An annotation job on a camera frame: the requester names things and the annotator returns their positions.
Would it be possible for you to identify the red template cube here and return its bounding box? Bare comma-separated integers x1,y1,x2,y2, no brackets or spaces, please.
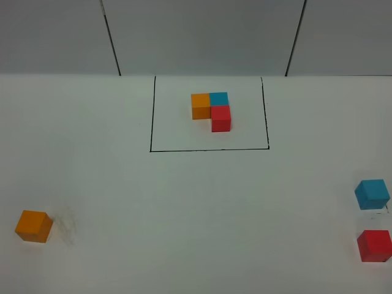
211,105,232,132

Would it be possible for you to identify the orange template cube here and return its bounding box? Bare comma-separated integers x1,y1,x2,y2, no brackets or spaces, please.
191,93,211,119

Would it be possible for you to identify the blue template cube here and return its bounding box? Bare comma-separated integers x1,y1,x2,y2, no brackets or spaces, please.
209,92,229,106

